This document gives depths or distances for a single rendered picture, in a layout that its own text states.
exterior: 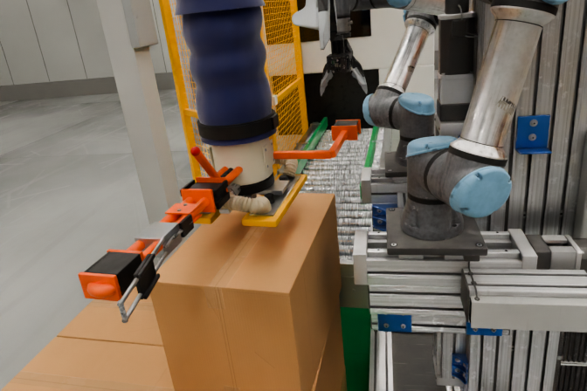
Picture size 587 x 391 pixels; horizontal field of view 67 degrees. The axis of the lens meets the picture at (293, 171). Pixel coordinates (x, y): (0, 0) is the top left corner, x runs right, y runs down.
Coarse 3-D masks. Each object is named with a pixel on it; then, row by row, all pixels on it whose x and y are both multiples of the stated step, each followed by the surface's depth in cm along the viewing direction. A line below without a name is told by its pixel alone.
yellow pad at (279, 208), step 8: (280, 176) 139; (296, 176) 145; (304, 176) 145; (296, 184) 140; (288, 192) 133; (296, 192) 135; (272, 200) 126; (280, 200) 128; (288, 200) 129; (272, 208) 124; (280, 208) 124; (248, 216) 121; (256, 216) 121; (264, 216) 120; (272, 216) 120; (280, 216) 121; (248, 224) 120; (256, 224) 119; (264, 224) 119; (272, 224) 118
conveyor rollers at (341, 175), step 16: (368, 128) 383; (320, 144) 358; (352, 144) 351; (368, 144) 341; (320, 160) 324; (336, 160) 321; (352, 160) 311; (320, 176) 290; (336, 176) 287; (352, 176) 284; (304, 192) 267; (320, 192) 264; (336, 192) 262; (352, 192) 260; (336, 208) 244; (352, 208) 242; (368, 208) 240; (352, 224) 226; (368, 224) 224; (352, 240) 209; (352, 256) 201
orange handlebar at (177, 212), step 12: (336, 144) 134; (276, 156) 133; (288, 156) 132; (300, 156) 131; (312, 156) 130; (324, 156) 129; (228, 168) 125; (240, 168) 124; (228, 180) 116; (180, 204) 102; (192, 204) 101; (204, 204) 104; (168, 216) 98; (180, 216) 102; (192, 216) 98; (144, 252) 83; (96, 288) 74; (108, 288) 74; (120, 288) 75
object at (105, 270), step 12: (108, 252) 82; (120, 252) 81; (132, 252) 81; (96, 264) 78; (108, 264) 78; (120, 264) 77; (132, 264) 78; (84, 276) 76; (96, 276) 75; (108, 276) 74; (120, 276) 75; (132, 276) 78; (84, 288) 77
